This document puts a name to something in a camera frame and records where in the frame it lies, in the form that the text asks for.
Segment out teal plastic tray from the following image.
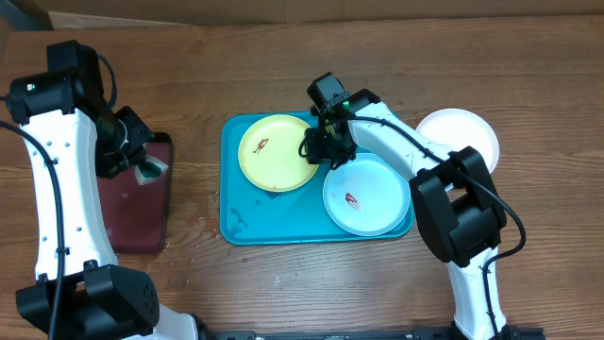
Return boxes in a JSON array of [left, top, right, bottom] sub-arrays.
[[219, 110, 415, 247]]

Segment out yellow-green plate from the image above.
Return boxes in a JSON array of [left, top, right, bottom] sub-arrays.
[[238, 114, 318, 193]]

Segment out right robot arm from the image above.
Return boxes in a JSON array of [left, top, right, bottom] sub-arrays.
[[298, 73, 508, 339]]

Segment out light blue plate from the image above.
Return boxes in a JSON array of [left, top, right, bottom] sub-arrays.
[[323, 153, 414, 238]]

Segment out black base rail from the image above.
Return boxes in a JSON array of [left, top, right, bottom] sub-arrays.
[[207, 326, 548, 340]]

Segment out green scrub sponge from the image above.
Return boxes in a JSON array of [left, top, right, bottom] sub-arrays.
[[135, 156, 169, 185]]

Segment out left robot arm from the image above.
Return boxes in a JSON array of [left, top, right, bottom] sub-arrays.
[[6, 41, 208, 339]]

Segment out cardboard backdrop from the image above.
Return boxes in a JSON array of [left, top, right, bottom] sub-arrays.
[[35, 0, 603, 25]]

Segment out white plate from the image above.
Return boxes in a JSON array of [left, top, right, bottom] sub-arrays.
[[416, 108, 500, 174]]

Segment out dark red tray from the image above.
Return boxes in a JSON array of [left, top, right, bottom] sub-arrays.
[[98, 132, 174, 254]]

